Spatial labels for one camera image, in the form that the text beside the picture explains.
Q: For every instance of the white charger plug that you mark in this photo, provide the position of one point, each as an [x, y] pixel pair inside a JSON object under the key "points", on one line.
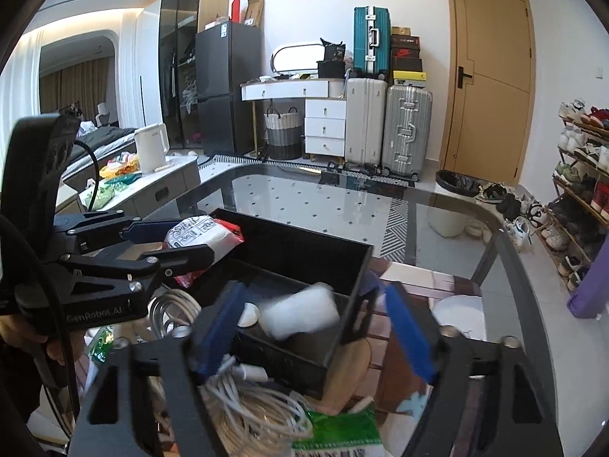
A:
{"points": [[250, 371]]}

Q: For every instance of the red tall item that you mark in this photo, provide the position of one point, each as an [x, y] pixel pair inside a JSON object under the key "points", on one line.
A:
{"points": [[235, 9]]}

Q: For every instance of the small white round object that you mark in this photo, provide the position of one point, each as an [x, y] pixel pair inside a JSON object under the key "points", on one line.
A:
{"points": [[247, 316]]}

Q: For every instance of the white trash bin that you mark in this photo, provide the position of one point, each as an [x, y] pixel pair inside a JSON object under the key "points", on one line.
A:
{"points": [[449, 219]]}

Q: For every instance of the black case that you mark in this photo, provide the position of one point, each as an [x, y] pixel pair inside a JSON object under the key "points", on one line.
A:
{"points": [[330, 69]]}

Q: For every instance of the grey white laundry basket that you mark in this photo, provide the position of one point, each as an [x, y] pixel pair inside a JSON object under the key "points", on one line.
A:
{"points": [[284, 135]]}

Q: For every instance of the black storage box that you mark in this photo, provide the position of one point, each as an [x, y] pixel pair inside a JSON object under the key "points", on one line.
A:
{"points": [[304, 247]]}

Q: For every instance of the bed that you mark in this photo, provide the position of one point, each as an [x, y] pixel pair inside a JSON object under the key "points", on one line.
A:
{"points": [[104, 140]]}

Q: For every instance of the yellow snack packet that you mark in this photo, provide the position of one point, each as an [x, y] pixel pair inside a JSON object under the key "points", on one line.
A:
{"points": [[116, 170]]}

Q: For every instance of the brown curtain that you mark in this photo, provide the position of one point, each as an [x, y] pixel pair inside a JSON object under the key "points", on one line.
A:
{"points": [[71, 85]]}

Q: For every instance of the pale green snack bag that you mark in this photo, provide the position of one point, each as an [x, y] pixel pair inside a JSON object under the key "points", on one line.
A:
{"points": [[100, 195]]}

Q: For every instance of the cluster of loose shoes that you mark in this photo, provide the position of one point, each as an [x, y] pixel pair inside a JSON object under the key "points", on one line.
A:
{"points": [[521, 228]]}

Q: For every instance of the white suitcase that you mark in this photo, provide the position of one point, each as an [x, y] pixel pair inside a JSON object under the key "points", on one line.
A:
{"points": [[364, 119]]}

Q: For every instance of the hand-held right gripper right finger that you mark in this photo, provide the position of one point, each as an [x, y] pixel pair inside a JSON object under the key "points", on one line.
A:
{"points": [[409, 338]]}

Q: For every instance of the green packet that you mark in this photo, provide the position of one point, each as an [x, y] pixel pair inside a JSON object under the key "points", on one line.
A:
{"points": [[342, 433], [101, 345]]}

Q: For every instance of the oval mirror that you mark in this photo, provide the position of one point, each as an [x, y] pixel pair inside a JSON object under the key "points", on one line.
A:
{"points": [[297, 59]]}

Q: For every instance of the dark glass wardrobe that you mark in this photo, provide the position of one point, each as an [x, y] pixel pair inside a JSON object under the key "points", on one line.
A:
{"points": [[176, 33]]}

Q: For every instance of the red black shoe box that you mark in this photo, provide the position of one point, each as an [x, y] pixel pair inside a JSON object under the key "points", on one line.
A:
{"points": [[405, 53]]}

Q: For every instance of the plain white tissue pack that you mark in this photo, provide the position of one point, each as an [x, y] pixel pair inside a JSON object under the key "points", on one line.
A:
{"points": [[299, 312]]}

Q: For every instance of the yellow black shoe box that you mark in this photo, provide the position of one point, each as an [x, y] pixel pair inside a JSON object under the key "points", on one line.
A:
{"points": [[409, 78]]}

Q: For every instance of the wooden door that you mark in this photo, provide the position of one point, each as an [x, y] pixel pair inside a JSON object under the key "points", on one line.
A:
{"points": [[495, 128]]}

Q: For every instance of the pink white snack packet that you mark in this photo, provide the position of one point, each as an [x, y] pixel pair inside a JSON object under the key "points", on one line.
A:
{"points": [[124, 158]]}

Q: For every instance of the person's left hand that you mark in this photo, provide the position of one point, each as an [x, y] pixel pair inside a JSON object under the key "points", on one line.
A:
{"points": [[19, 338]]}

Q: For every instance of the open cardboard box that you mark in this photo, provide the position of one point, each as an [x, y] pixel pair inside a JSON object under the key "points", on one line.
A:
{"points": [[254, 9]]}

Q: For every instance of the white side cabinet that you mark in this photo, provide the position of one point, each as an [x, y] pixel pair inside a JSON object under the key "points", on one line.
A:
{"points": [[157, 185]]}

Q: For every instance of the printed table mat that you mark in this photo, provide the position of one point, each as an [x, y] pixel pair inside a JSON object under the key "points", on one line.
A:
{"points": [[452, 285]]}

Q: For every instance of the white office chair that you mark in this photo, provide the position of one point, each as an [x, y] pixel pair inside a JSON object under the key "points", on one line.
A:
{"points": [[102, 114]]}

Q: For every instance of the shoe rack with shoes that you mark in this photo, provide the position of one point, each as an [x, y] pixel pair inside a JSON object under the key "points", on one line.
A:
{"points": [[573, 109]]}

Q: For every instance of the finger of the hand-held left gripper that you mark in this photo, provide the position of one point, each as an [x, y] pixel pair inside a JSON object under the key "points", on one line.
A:
{"points": [[190, 254], [138, 235]]}

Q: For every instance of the wooden shoe rack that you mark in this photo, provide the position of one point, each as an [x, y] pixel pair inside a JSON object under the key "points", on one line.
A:
{"points": [[590, 129]]}

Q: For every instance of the teal suitcase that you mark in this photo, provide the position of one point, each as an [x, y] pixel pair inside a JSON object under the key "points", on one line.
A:
{"points": [[371, 33]]}

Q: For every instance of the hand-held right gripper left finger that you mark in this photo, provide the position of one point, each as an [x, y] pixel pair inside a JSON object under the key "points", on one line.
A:
{"points": [[219, 333]]}

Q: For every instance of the white sheer curtain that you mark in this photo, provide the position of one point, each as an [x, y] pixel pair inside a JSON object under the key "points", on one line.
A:
{"points": [[19, 85]]}

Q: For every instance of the silver suitcase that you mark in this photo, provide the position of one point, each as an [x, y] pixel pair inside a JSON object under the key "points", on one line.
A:
{"points": [[407, 128]]}

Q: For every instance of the white vanity desk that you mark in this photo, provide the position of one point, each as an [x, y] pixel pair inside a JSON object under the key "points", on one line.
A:
{"points": [[323, 126]]}

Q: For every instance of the white ribbed container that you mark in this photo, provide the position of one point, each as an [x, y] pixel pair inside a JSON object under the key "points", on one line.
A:
{"points": [[336, 88]]}

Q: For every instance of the red white tissue pack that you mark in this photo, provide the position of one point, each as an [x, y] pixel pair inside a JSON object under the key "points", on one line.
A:
{"points": [[200, 231]]}

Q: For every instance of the dark grey fridge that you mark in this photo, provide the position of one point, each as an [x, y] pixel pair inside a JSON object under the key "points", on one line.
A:
{"points": [[223, 57]]}

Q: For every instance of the white electric kettle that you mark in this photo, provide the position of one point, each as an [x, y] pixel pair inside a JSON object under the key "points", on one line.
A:
{"points": [[151, 147]]}

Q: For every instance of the brown cardboard shoe box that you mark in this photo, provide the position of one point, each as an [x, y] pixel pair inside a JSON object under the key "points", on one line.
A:
{"points": [[404, 31]]}

